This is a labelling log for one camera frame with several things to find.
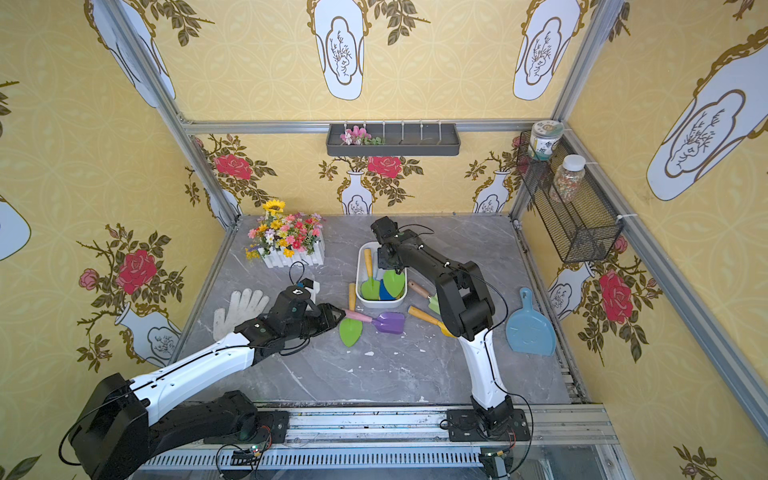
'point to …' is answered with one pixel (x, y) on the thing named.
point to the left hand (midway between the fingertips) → (335, 311)
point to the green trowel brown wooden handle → (432, 298)
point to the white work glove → (243, 308)
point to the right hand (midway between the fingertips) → (400, 255)
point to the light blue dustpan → (529, 331)
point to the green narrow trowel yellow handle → (351, 329)
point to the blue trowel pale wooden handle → (385, 295)
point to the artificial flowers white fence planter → (287, 240)
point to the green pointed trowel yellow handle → (370, 288)
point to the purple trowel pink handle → (388, 322)
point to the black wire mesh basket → (581, 224)
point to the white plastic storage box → (377, 275)
